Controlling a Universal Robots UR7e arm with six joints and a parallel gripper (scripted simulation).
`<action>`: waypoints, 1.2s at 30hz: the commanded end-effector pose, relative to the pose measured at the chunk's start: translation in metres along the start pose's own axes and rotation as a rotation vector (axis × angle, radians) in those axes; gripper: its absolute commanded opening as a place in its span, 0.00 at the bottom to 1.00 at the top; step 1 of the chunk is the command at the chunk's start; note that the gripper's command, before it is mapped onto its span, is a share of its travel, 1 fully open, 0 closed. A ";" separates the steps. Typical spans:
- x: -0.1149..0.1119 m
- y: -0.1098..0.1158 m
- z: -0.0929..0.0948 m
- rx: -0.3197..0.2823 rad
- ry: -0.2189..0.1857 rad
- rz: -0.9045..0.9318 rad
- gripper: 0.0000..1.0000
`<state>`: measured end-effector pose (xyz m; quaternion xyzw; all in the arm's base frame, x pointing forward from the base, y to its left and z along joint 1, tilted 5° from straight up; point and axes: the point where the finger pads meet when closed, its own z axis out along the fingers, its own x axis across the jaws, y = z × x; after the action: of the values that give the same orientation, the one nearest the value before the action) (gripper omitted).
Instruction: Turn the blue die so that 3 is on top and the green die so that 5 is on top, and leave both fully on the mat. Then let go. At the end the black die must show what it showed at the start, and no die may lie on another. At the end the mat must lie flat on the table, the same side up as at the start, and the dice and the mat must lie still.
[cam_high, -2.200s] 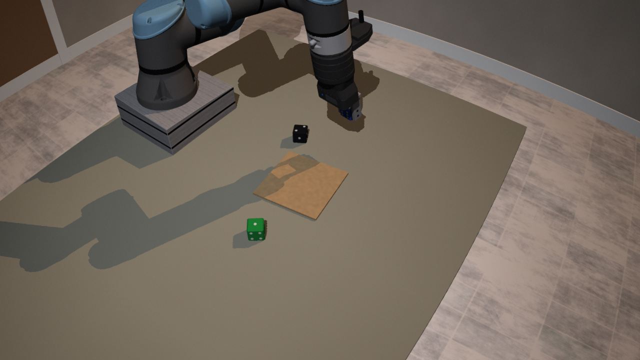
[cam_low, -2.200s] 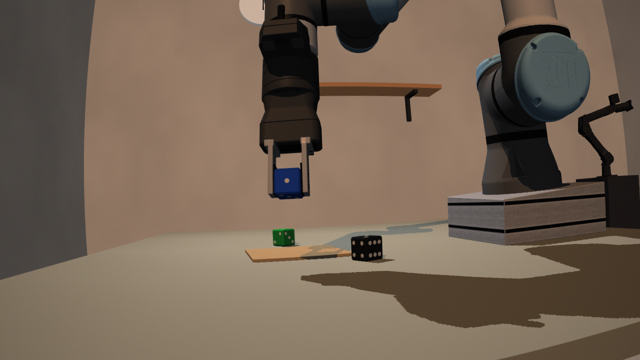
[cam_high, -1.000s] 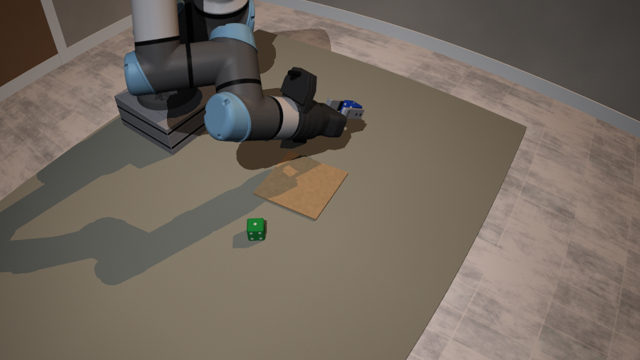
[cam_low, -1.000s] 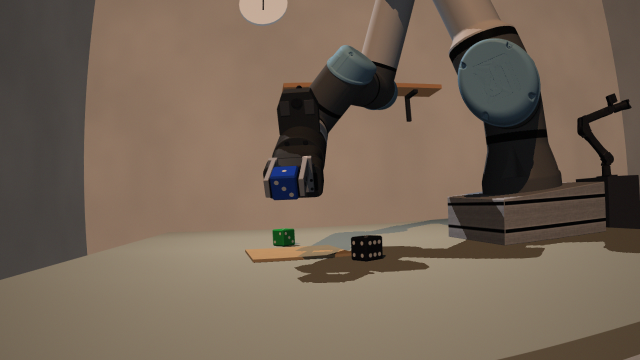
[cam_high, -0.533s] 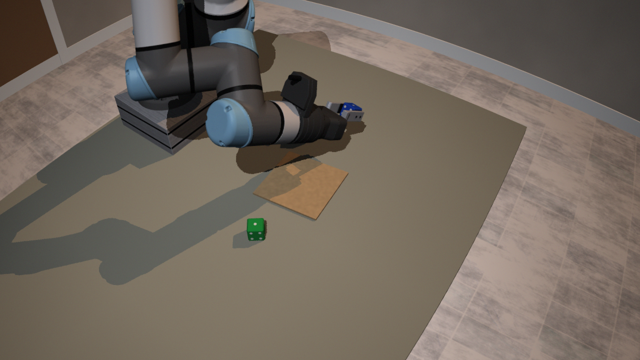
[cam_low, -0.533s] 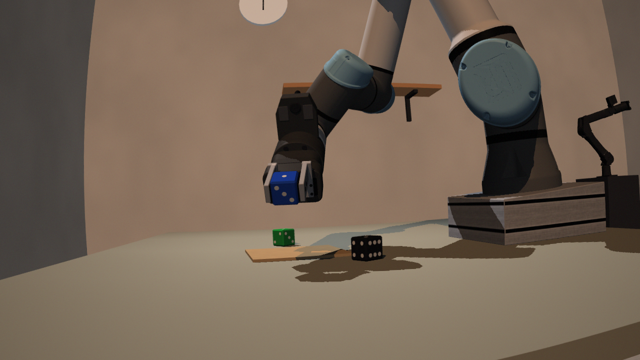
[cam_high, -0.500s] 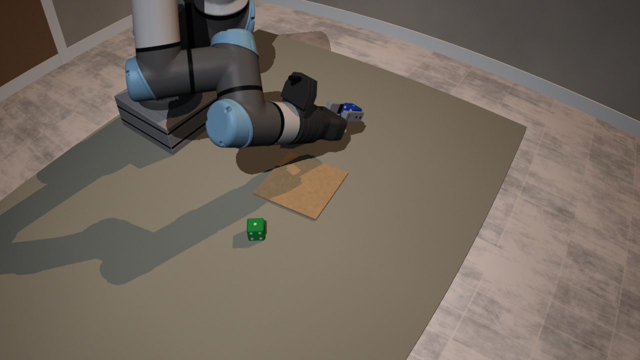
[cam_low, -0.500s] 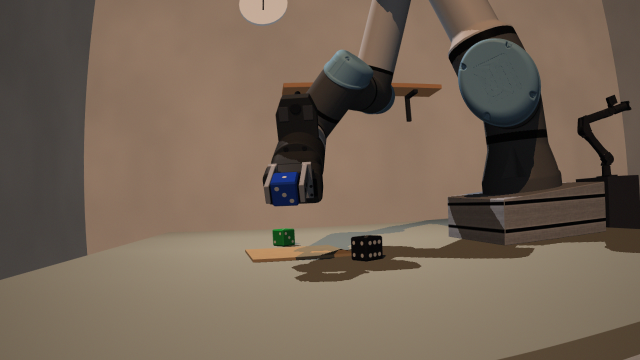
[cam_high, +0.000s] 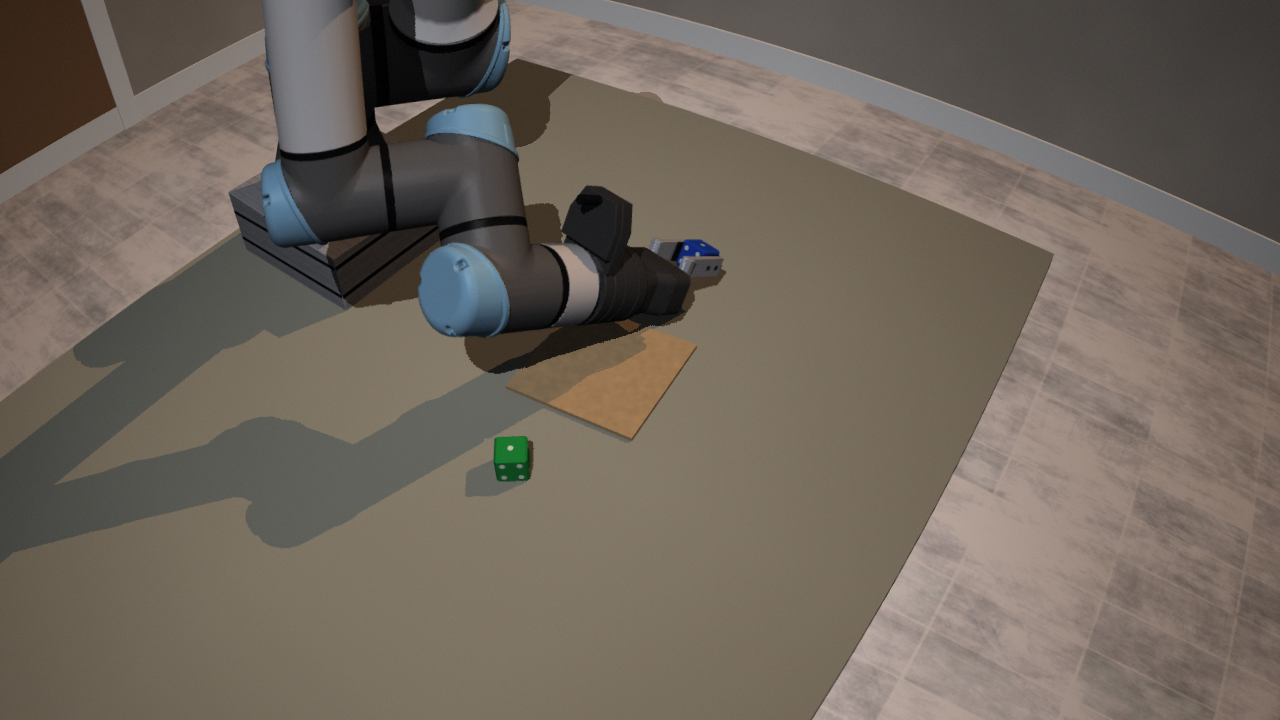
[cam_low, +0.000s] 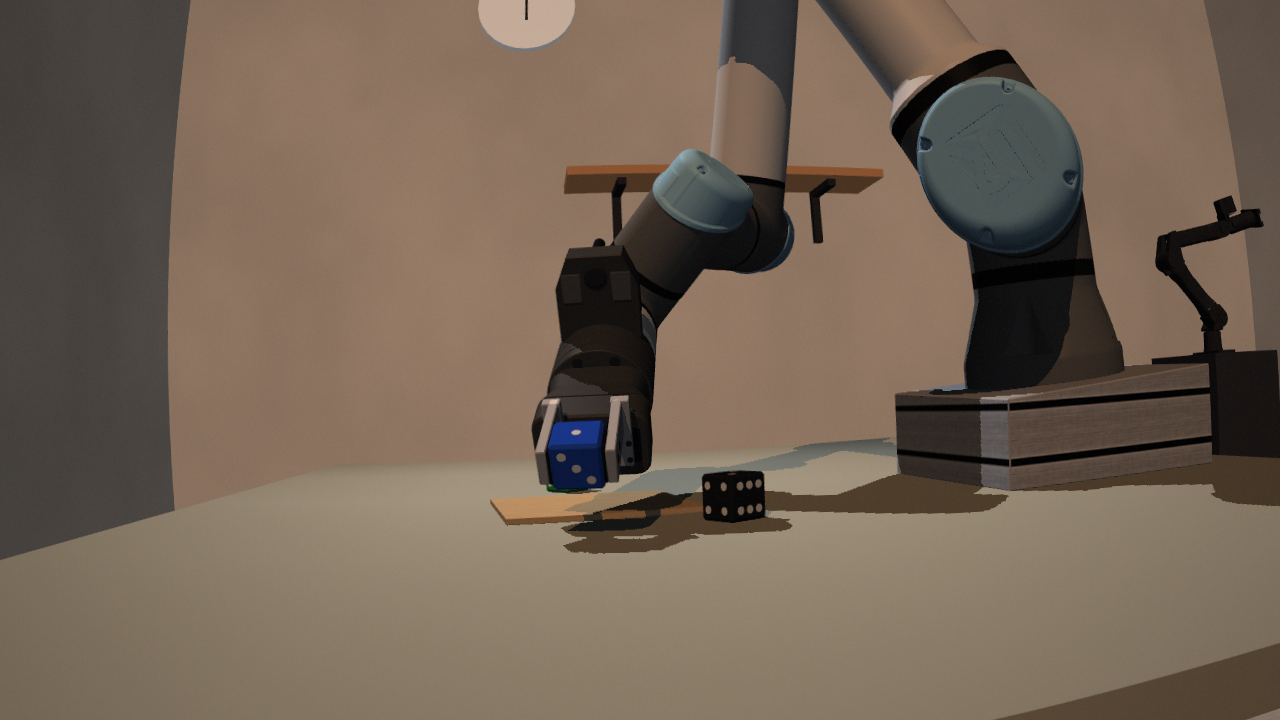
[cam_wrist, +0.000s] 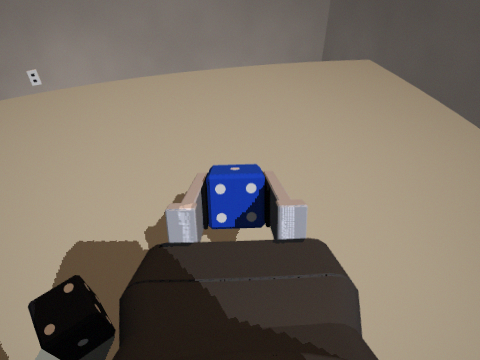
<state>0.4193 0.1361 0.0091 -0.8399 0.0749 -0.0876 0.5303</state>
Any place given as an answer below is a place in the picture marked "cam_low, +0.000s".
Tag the tan flat mat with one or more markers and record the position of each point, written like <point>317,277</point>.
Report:
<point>599,506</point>

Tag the blue die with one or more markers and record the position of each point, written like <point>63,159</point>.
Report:
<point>575,455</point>

